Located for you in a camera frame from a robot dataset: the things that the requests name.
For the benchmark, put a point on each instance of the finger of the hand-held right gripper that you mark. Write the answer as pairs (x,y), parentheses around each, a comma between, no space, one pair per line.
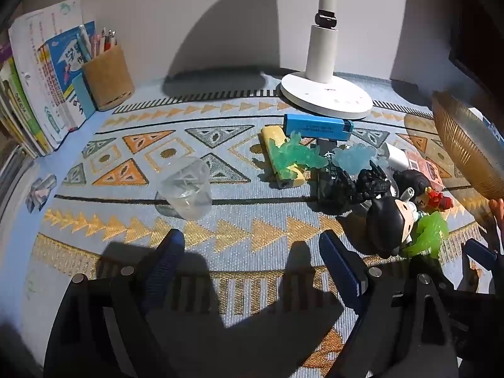
(481,254)

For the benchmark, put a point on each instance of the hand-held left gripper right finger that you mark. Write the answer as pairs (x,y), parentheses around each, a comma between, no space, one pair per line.
(342,269)

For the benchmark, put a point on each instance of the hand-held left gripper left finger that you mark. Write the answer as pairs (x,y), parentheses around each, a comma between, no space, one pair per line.
(165,262)

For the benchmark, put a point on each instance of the ribbed amber glass bowl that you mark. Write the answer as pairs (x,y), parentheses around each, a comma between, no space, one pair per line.
(464,149)

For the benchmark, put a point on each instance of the pink cartoon card box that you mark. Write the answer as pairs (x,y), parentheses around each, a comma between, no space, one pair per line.
(421,163)

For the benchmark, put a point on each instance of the blue lighter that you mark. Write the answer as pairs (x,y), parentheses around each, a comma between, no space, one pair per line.
(315,126)

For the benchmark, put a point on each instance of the green translucent toy figure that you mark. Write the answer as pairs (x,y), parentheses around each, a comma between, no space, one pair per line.
(429,232)
(291,155)

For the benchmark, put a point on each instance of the large black-haired doll figure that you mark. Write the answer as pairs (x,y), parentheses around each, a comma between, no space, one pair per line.
(388,220)

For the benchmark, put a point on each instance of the clear plastic cup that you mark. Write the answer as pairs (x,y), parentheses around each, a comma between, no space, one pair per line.
(185,189)

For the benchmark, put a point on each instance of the black rectangular object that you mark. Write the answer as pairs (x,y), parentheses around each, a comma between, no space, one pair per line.
(334,191)

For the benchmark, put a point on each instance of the blue patterned table mat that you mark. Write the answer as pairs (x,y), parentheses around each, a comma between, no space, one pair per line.
(244,220)

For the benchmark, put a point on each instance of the black dragon toy figure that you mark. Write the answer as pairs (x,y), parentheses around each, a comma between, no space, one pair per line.
(372,183)

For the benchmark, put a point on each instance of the black-haired doll with red trim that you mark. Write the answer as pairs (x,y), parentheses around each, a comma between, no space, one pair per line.
(413,181)

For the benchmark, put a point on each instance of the light blue translucent toy figure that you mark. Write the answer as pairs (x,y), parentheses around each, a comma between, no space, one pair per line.
(354,157)

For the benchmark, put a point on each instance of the white charger cube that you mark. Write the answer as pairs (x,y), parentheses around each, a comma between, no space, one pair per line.
(397,157)

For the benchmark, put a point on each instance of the silver paper scrap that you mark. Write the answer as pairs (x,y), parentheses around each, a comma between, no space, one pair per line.
(39,191)

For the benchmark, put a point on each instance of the yellow lighter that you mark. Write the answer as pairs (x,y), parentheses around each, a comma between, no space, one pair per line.
(271,136)

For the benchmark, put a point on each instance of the white desk lamp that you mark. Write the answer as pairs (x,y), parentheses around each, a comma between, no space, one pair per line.
(327,94)

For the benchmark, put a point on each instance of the light blue notepad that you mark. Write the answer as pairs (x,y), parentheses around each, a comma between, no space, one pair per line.
(83,98)

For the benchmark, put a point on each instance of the brown cork pen holder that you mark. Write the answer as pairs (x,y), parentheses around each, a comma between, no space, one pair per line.
(110,78)

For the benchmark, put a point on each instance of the black monitor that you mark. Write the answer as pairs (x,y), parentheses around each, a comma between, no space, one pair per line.
(480,47)

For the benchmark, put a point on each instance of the bundle of pens and pencils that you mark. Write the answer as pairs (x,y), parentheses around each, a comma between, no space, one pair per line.
(96,43)

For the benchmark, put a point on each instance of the row of upright books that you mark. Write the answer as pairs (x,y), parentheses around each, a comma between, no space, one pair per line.
(39,67)

